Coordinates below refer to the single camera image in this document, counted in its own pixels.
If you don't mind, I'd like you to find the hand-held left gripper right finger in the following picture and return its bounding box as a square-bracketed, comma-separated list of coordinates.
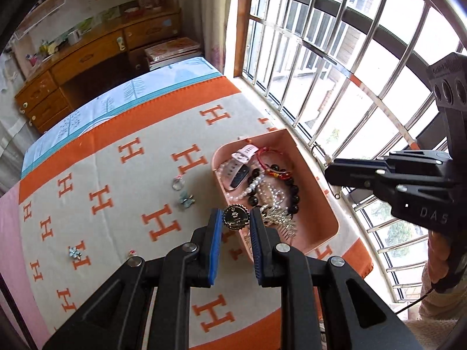
[249, 206, 426, 350]

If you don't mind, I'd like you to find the black bead bracelet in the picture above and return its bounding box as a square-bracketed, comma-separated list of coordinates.
[247, 167, 300, 216]

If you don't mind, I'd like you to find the black cable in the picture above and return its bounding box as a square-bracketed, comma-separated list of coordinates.
[396, 286, 436, 314]

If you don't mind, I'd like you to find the stack of magazines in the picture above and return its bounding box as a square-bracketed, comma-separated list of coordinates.
[143, 37, 203, 71]

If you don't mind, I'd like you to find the white lace cover cloth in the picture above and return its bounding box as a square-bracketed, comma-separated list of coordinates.
[0, 55, 37, 194]

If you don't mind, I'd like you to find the round gold black brooch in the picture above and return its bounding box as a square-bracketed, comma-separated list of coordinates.
[223, 205, 251, 230]

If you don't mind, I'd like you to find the pearl bracelet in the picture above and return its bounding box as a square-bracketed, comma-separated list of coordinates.
[255, 184, 286, 208]

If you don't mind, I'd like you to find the red cord bracelet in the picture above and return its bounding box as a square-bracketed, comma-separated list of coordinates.
[256, 147, 293, 181]

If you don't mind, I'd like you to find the cream curtain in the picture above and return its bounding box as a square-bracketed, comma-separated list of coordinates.
[180, 0, 236, 77]

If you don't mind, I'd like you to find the orange patterned blanket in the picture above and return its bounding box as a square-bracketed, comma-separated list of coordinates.
[18, 76, 373, 350]

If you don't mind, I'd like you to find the pink white smart watch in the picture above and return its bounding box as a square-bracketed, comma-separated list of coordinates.
[222, 144, 260, 191]

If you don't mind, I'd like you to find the pink bed sheet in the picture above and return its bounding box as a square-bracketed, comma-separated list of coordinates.
[0, 182, 53, 350]

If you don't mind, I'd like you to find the blue printed bed sheet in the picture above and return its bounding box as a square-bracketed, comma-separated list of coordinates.
[21, 56, 224, 180]

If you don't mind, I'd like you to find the person's right forearm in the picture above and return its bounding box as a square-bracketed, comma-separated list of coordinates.
[405, 259, 467, 350]

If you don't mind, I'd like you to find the wooden desk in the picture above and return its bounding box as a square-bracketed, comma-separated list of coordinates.
[15, 7, 183, 134]

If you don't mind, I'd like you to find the window with metal bars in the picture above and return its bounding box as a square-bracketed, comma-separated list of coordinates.
[233, 0, 467, 303]

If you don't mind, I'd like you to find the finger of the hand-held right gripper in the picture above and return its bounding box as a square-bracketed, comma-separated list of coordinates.
[324, 149, 455, 198]
[365, 182, 457, 232]

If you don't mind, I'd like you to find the person's right hand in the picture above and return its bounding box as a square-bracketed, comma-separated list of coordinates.
[428, 228, 451, 288]

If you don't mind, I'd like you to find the long pearl necklace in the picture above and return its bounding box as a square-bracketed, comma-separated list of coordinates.
[218, 162, 265, 201]

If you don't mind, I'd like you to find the rhinestone hair comb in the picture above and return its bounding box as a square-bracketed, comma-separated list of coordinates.
[260, 204, 298, 243]

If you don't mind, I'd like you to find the pink plastic tray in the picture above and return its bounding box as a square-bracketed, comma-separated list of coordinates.
[212, 127, 342, 267]

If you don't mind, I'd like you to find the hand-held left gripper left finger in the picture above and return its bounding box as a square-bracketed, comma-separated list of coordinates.
[42, 208, 224, 350]

